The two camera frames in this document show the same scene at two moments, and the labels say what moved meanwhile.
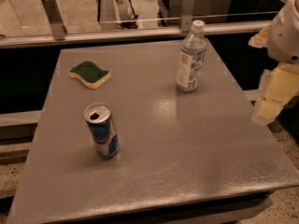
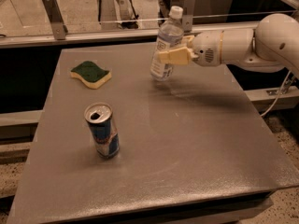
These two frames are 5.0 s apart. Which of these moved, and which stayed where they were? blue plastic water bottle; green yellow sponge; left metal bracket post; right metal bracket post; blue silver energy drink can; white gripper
Moved: white gripper; blue plastic water bottle
Stayed: left metal bracket post; right metal bracket post; blue silver energy drink can; green yellow sponge
